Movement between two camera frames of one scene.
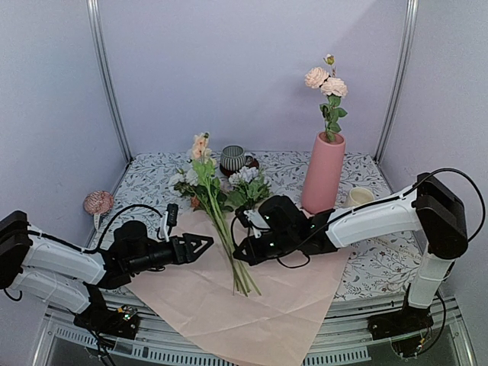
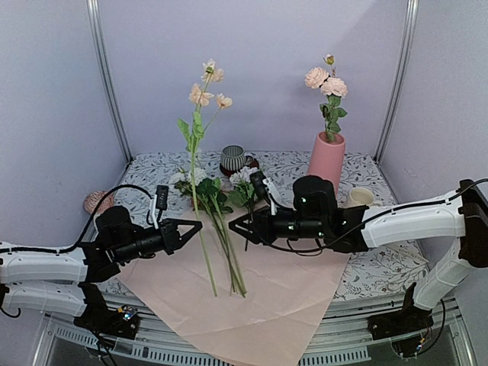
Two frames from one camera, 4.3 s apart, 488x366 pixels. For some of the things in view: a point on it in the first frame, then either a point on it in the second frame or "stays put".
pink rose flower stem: (335, 88) stays put
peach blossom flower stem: (212, 200) -> (208, 104)
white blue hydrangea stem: (248, 186) stays put
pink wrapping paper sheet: (239, 314) stays put
